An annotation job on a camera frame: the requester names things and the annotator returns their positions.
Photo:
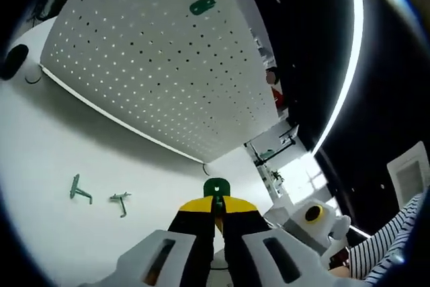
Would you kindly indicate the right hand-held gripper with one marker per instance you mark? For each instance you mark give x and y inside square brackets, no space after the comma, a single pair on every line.
[319,231]

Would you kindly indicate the person in striped shirt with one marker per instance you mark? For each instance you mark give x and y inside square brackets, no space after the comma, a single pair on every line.
[386,243]

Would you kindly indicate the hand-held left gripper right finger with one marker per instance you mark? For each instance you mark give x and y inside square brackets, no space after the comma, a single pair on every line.
[245,230]

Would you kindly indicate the black pouch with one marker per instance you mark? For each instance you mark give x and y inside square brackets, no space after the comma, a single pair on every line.
[13,62]

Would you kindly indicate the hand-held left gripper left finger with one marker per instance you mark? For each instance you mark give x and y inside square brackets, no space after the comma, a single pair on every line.
[191,230]

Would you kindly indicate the white ceiling vent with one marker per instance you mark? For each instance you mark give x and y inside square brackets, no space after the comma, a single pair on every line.
[408,172]

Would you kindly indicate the ceiling light strip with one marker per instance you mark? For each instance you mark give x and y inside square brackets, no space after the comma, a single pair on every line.
[352,48]

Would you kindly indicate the green hook assembly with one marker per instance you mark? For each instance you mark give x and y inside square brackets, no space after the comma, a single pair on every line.
[119,196]
[203,5]
[210,187]
[74,186]

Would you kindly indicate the white perforated mounting plate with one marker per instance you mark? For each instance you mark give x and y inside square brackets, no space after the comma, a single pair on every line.
[151,48]

